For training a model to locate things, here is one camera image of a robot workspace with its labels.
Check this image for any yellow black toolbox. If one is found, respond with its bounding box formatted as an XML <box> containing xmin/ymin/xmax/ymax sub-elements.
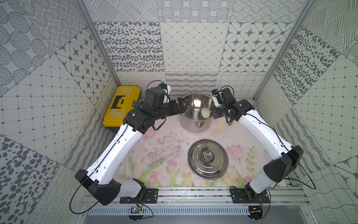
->
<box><xmin>103</xmin><ymin>86</ymin><xmax>141</xmax><ymax>133</ymax></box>

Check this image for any stainless steel pot lid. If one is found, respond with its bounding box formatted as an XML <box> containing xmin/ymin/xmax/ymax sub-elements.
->
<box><xmin>187</xmin><ymin>139</ymin><xmax>229</xmax><ymax>180</ymax></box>

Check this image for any floral pink table mat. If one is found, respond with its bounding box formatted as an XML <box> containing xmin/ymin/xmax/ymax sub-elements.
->
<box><xmin>114</xmin><ymin>115</ymin><xmax>271</xmax><ymax>187</ymax></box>

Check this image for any aluminium mounting rail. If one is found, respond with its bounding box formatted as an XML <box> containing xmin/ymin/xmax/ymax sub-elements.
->
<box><xmin>80</xmin><ymin>187</ymin><xmax>310</xmax><ymax>217</ymax></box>

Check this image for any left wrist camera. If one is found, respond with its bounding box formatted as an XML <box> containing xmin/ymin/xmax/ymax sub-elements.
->
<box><xmin>158</xmin><ymin>83</ymin><xmax>171</xmax><ymax>94</ymax></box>

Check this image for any green hose nozzle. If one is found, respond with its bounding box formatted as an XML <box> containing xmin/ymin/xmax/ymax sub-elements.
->
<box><xmin>226</xmin><ymin>117</ymin><xmax>235</xmax><ymax>126</ymax></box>

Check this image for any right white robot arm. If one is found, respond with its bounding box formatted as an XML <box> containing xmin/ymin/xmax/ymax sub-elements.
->
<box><xmin>210</xmin><ymin>85</ymin><xmax>304</xmax><ymax>203</ymax></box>

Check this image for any white spoon grey handle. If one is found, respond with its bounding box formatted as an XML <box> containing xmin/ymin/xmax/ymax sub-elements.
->
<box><xmin>201</xmin><ymin>108</ymin><xmax>212</xmax><ymax>119</ymax></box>

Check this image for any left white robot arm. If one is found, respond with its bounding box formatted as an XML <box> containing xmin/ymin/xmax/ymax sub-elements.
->
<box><xmin>75</xmin><ymin>85</ymin><xmax>188</xmax><ymax>205</ymax></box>

